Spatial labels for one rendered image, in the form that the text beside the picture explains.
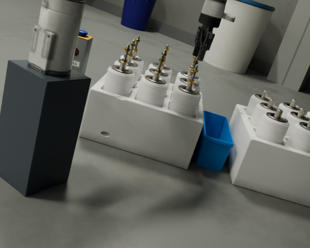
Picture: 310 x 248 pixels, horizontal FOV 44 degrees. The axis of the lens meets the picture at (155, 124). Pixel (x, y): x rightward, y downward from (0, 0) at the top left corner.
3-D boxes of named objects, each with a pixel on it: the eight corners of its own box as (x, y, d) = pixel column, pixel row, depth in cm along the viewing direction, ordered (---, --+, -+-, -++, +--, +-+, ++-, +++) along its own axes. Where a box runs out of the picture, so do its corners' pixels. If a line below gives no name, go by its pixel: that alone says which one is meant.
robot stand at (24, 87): (25, 197, 93) (47, 81, 82) (-9, 170, 99) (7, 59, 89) (68, 181, 104) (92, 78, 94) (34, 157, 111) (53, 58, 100)
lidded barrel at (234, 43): (259, 75, 356) (284, 11, 335) (234, 76, 318) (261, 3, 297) (215, 57, 382) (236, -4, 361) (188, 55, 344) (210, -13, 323)
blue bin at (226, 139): (223, 174, 136) (234, 144, 132) (193, 165, 136) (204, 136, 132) (217, 142, 164) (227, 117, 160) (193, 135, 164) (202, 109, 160)
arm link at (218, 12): (234, 23, 130) (241, 5, 127) (204, 14, 127) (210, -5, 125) (226, 19, 138) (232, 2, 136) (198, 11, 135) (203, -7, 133)
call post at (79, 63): (69, 123, 139) (87, 40, 128) (50, 117, 139) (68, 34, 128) (75, 117, 146) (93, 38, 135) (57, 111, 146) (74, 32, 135)
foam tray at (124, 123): (187, 170, 131) (203, 123, 125) (78, 137, 131) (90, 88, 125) (189, 130, 168) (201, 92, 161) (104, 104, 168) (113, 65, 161)
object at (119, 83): (120, 115, 142) (133, 69, 135) (124, 125, 133) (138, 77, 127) (95, 110, 139) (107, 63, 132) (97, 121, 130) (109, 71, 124)
